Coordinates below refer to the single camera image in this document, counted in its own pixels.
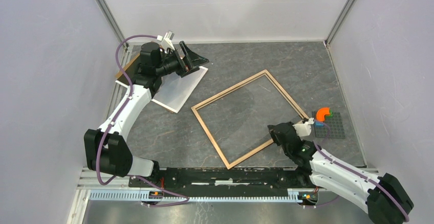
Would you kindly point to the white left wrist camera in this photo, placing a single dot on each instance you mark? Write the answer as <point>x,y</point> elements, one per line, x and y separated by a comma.
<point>166,41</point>

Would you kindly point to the light wooden picture frame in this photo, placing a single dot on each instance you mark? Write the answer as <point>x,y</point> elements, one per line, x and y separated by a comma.
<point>251,119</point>

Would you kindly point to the brown backing board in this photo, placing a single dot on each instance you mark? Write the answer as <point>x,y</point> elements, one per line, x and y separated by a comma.
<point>130,68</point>

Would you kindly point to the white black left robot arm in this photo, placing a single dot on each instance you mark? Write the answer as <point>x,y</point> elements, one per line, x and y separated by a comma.
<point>106,149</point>

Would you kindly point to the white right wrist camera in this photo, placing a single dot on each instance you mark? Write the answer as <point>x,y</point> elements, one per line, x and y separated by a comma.
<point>304,127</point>

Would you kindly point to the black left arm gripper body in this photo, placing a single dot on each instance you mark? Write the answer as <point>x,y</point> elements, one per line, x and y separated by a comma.
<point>173,64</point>

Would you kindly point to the green brick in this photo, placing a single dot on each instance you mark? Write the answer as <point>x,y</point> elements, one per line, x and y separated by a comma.
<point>330,114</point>

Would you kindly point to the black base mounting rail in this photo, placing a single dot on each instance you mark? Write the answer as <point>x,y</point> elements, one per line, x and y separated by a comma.
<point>236,182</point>

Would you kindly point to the landscape photo print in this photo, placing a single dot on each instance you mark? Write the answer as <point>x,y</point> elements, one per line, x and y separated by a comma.
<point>175,91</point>

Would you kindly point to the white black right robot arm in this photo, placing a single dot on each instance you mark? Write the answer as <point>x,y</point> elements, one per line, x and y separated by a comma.
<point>382,197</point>

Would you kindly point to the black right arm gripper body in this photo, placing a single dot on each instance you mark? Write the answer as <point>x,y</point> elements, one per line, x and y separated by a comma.
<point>286,150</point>

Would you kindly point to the dark grey brick baseplate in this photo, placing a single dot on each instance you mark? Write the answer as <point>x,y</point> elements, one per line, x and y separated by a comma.
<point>335,124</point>

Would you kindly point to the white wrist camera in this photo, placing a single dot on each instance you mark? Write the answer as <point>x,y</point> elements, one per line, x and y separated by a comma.
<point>304,127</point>
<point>166,41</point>

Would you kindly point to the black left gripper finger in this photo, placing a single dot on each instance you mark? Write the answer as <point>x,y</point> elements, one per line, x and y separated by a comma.
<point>183,69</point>
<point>194,61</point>

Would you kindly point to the orange curved brick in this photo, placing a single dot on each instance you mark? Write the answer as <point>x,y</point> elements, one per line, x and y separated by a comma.
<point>322,113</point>

